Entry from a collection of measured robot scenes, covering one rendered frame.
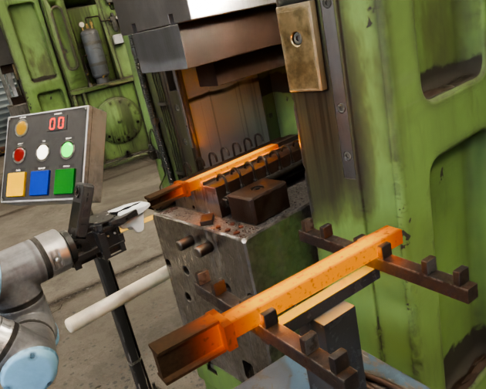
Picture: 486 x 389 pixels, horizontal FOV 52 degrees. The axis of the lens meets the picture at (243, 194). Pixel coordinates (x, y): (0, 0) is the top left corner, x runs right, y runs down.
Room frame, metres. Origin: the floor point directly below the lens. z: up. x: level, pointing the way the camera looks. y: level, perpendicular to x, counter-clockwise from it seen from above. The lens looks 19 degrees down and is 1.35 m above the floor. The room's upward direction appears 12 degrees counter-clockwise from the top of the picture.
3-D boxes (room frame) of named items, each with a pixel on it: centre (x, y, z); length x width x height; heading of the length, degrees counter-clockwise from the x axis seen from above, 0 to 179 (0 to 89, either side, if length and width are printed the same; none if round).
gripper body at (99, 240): (1.01, 0.34, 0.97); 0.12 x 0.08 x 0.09; 128
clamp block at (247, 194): (1.10, -0.04, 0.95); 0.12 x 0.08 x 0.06; 128
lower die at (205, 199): (1.33, -0.04, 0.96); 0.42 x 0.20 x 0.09; 128
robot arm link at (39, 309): (0.89, 0.47, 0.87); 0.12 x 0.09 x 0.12; 19
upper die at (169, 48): (1.33, -0.04, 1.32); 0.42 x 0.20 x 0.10; 128
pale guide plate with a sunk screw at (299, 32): (1.04, -0.17, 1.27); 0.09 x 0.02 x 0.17; 38
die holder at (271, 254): (1.30, -0.09, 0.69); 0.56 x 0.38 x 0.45; 128
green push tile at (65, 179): (1.44, 0.50, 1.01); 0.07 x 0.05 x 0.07; 63
